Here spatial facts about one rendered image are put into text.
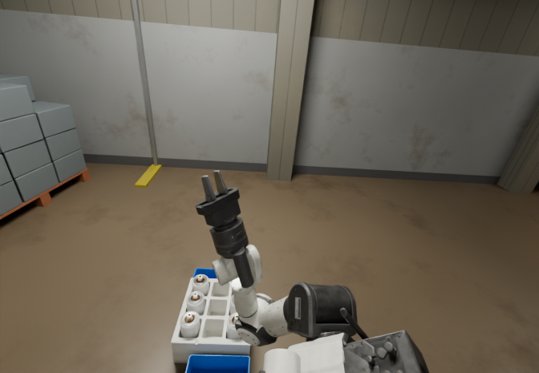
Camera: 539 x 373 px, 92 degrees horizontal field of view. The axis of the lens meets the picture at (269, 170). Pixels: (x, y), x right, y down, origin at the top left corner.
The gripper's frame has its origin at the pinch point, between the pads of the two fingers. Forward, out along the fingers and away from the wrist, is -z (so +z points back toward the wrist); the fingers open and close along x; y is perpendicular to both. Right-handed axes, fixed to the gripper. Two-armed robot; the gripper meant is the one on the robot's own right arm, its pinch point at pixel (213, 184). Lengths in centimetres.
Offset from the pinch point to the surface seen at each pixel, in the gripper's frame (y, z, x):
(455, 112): -8, 44, -346
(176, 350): 69, 89, 5
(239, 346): 45, 94, -16
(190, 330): 62, 80, -3
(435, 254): -7, 138, -187
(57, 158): 262, -15, -12
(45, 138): 253, -35, -8
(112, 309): 124, 79, 14
